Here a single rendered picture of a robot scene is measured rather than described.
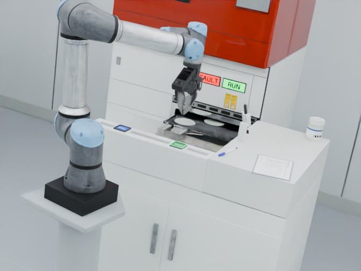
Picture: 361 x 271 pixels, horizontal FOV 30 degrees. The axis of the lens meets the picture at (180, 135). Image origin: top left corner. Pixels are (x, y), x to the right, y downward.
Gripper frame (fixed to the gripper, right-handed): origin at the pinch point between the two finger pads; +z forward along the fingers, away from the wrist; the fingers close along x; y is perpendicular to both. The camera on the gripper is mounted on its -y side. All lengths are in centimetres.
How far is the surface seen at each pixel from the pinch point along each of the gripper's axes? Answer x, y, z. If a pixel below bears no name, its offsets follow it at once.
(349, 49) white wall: -26, 207, 0
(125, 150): 20.8, -3.9, 21.3
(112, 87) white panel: 64, 59, 18
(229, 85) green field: 2, 58, 1
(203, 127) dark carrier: 7, 47, 21
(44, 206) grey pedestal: 25, -54, 29
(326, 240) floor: -47, 156, 110
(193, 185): -10.9, -3.9, 27.3
